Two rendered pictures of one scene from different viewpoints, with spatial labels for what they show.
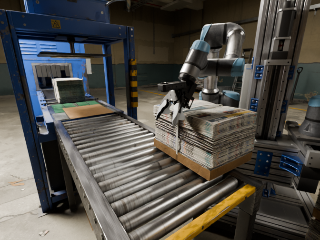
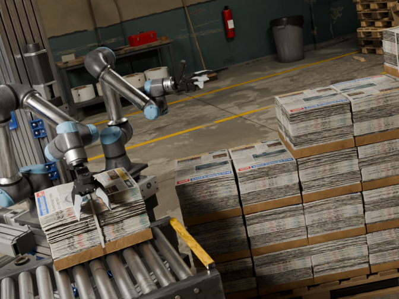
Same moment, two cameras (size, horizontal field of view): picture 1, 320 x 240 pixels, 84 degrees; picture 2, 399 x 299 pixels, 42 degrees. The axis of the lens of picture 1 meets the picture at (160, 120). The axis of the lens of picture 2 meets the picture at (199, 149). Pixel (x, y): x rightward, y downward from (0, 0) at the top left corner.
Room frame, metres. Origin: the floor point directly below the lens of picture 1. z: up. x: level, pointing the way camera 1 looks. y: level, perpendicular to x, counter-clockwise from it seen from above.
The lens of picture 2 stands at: (-0.23, 1.46, 1.70)
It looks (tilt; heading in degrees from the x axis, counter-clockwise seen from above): 18 degrees down; 288
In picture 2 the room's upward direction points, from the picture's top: 12 degrees counter-clockwise
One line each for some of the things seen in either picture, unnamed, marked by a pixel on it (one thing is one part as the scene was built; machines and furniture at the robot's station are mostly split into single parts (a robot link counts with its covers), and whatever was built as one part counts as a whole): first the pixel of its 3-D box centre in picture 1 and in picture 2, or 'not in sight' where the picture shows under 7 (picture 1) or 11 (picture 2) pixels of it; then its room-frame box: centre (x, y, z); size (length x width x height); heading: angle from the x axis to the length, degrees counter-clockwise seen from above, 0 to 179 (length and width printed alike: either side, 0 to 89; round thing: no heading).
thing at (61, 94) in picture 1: (68, 89); not in sight; (2.25, 1.14, 0.93); 0.38 x 0.30 x 0.26; 35
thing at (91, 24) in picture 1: (70, 33); not in sight; (1.78, 0.81, 1.50); 0.94 x 0.68 x 0.10; 125
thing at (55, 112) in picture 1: (80, 113); not in sight; (1.78, 0.82, 0.75); 0.70 x 0.65 x 0.10; 35
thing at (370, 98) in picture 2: not in sight; (369, 108); (-0.30, -1.12, 0.95); 0.38 x 0.29 x 0.23; 107
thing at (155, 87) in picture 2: not in sight; (155, 86); (0.77, -1.09, 1.21); 0.11 x 0.08 x 0.09; 3
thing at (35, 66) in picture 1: (53, 74); not in sight; (4.02, 2.34, 1.04); 1.51 x 1.30 x 2.07; 35
